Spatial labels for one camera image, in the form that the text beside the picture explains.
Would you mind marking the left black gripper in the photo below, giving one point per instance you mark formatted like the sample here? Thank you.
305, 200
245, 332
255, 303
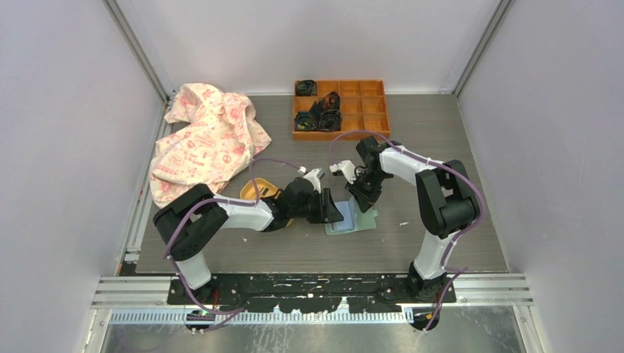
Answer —
327, 212

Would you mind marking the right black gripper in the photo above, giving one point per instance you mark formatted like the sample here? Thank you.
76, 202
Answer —
367, 200

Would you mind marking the light green card holder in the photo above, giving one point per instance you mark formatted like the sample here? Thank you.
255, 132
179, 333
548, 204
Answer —
354, 219

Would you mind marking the yellow oval tray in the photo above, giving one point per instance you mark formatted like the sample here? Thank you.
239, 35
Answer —
259, 188

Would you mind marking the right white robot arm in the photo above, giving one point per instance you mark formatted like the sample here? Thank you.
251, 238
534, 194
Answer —
447, 204

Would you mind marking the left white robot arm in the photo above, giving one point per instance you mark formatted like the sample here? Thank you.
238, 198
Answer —
189, 222

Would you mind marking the dark rolled sock bottom-middle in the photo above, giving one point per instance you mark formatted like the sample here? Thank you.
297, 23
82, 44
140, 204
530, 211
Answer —
330, 121

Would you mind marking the dark rolled sock bottom-left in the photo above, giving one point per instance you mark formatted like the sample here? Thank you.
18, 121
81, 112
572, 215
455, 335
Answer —
303, 122

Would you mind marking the orange compartment organizer box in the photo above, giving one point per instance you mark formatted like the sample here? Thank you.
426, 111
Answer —
363, 108

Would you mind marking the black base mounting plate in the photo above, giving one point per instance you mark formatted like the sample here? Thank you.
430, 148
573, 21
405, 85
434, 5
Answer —
314, 293

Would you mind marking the dark rolled sock middle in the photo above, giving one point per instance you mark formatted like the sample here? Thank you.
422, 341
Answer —
331, 101

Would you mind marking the dark rolled sock top-left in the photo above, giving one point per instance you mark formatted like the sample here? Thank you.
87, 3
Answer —
306, 87

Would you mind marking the pink patterned cloth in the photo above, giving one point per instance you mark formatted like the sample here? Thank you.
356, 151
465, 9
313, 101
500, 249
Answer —
220, 137

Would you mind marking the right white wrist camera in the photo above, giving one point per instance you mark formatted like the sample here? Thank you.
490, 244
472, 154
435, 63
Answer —
345, 168

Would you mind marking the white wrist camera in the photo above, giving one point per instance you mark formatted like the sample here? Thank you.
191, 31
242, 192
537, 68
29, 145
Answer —
345, 168
315, 176

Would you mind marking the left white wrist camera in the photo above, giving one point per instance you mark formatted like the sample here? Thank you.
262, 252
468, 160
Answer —
315, 176

